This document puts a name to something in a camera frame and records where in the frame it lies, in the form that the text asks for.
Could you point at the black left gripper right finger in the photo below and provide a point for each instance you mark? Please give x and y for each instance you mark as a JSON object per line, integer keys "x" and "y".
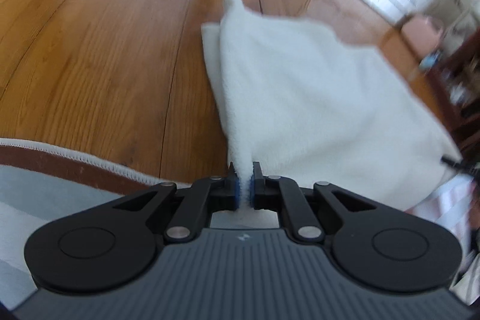
{"x": 376, "y": 245}

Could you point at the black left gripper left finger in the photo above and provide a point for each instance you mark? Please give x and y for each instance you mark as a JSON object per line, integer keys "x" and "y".
{"x": 107, "y": 246}

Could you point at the white fleece garment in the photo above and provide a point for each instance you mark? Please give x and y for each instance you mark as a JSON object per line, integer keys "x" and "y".
{"x": 303, "y": 104}

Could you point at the red grey white checked rug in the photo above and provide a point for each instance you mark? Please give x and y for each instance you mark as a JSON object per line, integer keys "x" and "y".
{"x": 42, "y": 182}

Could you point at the dark wooden furniture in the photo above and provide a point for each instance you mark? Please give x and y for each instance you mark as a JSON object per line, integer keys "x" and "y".
{"x": 455, "y": 83}

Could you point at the pink stool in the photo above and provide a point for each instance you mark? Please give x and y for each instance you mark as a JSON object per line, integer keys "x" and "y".
{"x": 423, "y": 34}

